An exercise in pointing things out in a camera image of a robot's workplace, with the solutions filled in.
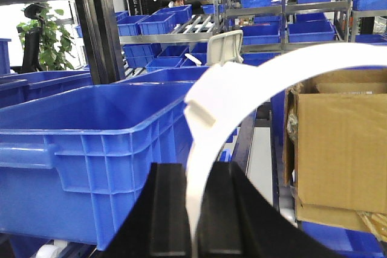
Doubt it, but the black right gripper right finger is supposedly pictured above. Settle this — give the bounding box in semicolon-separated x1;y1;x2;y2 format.
197;162;339;257

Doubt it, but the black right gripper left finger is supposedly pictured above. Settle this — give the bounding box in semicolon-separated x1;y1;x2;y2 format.
99;163;192;257

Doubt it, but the white curved clamp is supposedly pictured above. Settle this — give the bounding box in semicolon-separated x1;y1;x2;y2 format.
184;42;386;257

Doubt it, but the large blue plastic bin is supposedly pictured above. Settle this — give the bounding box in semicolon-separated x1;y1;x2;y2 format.
1;82;192;250

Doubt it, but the brown cardboard box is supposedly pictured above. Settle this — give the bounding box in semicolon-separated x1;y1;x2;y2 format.
282;68;386;231

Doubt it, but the white plastic chair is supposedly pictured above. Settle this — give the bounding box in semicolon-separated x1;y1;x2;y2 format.
184;30;244;67

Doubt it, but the green potted plant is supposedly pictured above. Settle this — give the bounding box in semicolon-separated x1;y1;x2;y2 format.
16;2;74;74

